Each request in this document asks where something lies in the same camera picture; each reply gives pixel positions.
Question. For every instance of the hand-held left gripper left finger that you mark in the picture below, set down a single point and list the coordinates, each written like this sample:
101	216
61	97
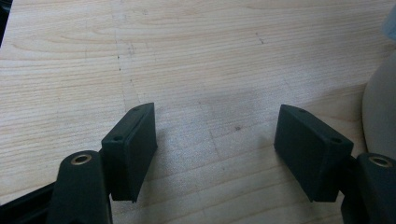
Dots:
130	149

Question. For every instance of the round beige object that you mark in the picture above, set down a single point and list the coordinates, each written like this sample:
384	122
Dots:
381	109

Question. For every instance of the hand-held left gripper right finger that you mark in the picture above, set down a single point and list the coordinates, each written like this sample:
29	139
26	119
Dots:
311	152

